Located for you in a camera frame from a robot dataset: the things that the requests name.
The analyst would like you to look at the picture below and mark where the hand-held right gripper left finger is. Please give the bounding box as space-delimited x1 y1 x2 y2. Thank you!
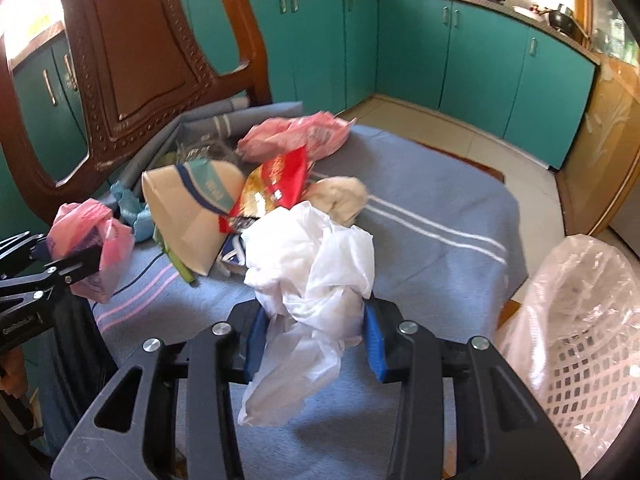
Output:
50 302 273 480

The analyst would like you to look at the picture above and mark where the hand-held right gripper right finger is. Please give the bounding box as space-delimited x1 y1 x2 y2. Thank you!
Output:
362 297 581 480

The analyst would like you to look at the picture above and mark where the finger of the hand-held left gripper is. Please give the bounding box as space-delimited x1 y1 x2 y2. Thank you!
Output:
0 232 48 281
0 247 103 313

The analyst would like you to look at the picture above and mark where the pink plastic bag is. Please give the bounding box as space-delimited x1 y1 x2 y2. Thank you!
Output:
47 199 135 304

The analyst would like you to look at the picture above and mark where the teal cloth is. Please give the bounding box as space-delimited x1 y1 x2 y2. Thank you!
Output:
110 180 153 243

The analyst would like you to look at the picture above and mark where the white plastic bag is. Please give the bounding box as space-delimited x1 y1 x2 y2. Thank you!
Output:
237 200 376 428

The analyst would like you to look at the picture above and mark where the white lattice bin with liner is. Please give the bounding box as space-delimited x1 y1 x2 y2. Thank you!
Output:
495 234 640 476

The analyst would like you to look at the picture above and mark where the green wrapper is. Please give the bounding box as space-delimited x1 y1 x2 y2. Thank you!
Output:
155 230 198 286

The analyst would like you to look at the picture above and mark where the grey-blue striped blanket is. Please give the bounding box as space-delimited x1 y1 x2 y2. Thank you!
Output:
37 100 531 480

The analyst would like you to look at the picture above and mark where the beige crumpled paper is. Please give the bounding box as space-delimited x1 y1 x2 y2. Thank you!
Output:
302 176 370 226

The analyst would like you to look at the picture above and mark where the red snack packet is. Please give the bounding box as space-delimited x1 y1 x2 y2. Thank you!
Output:
218 144 311 233

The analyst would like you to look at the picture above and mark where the pink printed packaging bag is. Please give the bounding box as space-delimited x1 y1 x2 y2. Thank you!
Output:
236 111 357 163

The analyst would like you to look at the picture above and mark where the carved wooden chair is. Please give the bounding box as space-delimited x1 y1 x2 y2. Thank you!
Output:
0 0 273 226

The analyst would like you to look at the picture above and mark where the teal kitchen cabinet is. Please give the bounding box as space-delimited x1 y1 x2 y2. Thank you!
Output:
0 0 601 171

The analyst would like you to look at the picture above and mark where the wooden cabinet with glass door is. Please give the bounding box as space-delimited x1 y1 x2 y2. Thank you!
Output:
555 0 640 236

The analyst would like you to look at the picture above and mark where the black wok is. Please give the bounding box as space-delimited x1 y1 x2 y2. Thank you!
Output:
537 4 591 38

